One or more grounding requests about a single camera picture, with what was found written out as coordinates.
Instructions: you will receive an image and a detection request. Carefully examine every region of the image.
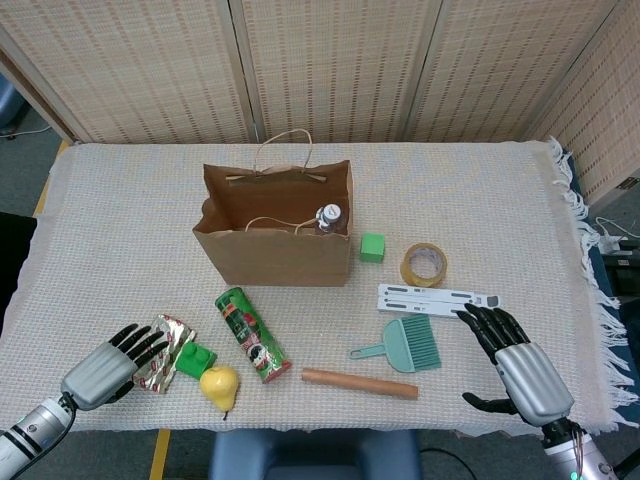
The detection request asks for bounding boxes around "yellow toy pear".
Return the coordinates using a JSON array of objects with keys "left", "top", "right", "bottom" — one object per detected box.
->
[{"left": 199, "top": 365, "right": 240, "bottom": 422}]

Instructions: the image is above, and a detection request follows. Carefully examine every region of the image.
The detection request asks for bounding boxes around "brown wooden rolling pin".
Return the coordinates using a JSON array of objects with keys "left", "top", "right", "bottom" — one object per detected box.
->
[{"left": 301, "top": 367, "right": 420, "bottom": 401}]

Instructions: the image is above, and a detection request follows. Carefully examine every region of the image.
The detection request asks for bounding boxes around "green toy building brick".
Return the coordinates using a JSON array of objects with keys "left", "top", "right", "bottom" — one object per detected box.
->
[{"left": 173, "top": 339, "right": 219, "bottom": 382}]

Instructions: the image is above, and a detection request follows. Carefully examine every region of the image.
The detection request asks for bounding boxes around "teal hand brush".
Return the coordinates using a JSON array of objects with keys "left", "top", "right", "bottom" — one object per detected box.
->
[{"left": 348, "top": 314, "right": 443, "bottom": 375}]

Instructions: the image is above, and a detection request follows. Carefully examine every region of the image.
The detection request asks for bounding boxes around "clear plastic water bottle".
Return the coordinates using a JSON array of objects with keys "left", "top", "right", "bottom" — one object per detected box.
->
[{"left": 313, "top": 202, "right": 349, "bottom": 236}]

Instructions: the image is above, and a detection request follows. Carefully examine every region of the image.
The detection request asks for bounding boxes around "black box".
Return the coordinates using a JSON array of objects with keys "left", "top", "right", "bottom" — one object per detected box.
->
[{"left": 602, "top": 252, "right": 640, "bottom": 301}]

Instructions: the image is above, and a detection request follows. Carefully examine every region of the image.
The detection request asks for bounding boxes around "small green cube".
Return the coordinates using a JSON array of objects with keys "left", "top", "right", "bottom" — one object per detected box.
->
[{"left": 359, "top": 232, "right": 387, "bottom": 264}]

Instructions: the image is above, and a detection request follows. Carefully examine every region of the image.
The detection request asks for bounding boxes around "green Pringles can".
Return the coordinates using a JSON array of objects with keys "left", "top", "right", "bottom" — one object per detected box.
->
[{"left": 214, "top": 286, "right": 293, "bottom": 385}]

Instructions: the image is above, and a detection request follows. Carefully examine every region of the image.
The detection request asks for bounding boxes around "brown paper bag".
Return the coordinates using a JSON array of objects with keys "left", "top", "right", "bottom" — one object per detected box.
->
[{"left": 191, "top": 128, "right": 354, "bottom": 288}]

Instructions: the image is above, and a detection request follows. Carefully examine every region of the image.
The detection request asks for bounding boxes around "white folding stand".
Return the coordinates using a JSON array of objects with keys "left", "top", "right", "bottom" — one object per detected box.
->
[{"left": 376, "top": 283, "right": 503, "bottom": 321}]

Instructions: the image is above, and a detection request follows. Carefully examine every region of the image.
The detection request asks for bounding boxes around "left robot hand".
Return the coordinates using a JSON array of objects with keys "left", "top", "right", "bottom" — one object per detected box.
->
[{"left": 60, "top": 323, "right": 171, "bottom": 412}]

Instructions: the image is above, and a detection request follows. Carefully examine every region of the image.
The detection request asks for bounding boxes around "white power strip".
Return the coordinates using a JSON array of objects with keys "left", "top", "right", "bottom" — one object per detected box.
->
[{"left": 594, "top": 217, "right": 640, "bottom": 256}]

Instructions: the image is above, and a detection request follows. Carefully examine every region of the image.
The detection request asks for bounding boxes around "woven folding screen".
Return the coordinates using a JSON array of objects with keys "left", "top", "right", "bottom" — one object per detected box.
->
[{"left": 0, "top": 0, "right": 640, "bottom": 206}]

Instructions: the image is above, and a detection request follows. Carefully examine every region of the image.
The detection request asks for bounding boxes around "clear packing tape roll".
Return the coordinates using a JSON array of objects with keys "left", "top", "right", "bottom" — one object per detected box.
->
[{"left": 399, "top": 242, "right": 449, "bottom": 289}]

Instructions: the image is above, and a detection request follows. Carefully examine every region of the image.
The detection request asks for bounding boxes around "beige woven tablecloth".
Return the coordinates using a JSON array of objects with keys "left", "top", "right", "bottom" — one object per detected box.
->
[{"left": 0, "top": 135, "right": 632, "bottom": 439}]

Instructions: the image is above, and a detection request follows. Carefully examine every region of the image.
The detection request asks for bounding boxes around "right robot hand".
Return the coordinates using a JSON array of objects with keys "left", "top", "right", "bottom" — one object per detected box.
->
[{"left": 457, "top": 302, "right": 575, "bottom": 427}]

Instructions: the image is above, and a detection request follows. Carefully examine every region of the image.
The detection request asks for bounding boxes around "blue office chair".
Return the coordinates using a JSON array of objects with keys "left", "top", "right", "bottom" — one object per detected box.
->
[{"left": 0, "top": 74, "right": 26, "bottom": 139}]

